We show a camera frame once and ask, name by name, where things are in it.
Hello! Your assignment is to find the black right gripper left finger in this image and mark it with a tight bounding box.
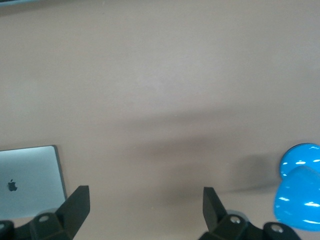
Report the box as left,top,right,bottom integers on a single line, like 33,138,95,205
0,185,91,240

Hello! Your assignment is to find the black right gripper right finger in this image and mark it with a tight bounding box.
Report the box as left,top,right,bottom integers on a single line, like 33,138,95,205
197,186,301,240

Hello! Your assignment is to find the silver grey laptop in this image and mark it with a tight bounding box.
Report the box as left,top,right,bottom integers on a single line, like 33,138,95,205
0,144,69,220

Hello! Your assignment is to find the blue desk lamp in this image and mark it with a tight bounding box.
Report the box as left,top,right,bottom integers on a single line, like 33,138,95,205
273,142,320,232

